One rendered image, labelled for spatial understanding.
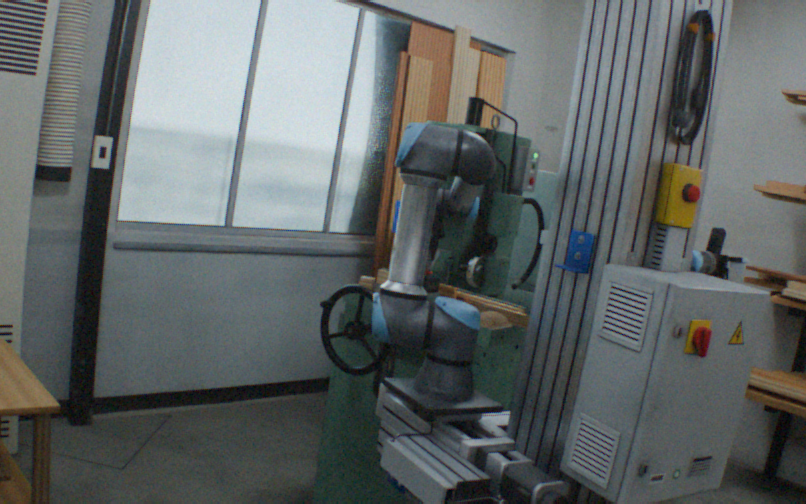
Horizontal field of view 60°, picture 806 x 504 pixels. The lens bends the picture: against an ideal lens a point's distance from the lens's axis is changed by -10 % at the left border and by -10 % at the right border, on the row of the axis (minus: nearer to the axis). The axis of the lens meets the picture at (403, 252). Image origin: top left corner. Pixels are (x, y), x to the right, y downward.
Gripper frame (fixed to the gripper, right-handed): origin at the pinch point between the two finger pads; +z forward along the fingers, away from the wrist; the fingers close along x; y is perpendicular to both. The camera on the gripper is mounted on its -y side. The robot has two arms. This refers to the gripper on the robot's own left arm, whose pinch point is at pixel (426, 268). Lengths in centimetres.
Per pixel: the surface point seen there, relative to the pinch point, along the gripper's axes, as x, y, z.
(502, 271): -8.5, 30.0, 17.5
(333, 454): 27, -37, 66
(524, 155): -4, 59, -13
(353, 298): 28.6, -7.5, 15.4
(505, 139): 1, 55, -21
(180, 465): 91, -66, 81
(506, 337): -26.6, 1.8, 20.5
